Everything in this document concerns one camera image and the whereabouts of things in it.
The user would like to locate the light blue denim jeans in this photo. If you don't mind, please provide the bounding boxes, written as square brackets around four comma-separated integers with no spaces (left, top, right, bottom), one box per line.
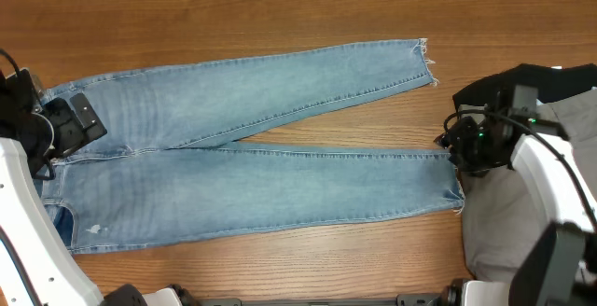
[35,38,464,254]

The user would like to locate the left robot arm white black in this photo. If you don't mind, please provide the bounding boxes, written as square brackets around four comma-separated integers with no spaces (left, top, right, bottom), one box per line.
[1,69,182,306]

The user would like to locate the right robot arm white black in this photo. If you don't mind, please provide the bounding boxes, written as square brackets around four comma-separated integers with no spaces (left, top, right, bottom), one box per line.
[437,85,596,305]

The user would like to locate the grey folded trousers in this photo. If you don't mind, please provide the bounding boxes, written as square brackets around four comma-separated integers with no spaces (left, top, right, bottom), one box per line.
[456,89,597,284]

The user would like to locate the black folded garment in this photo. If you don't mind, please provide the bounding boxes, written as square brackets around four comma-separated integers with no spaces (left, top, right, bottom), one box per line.
[452,63,596,109]

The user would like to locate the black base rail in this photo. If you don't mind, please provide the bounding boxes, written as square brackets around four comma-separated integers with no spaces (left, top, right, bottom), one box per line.
[172,285,440,306]

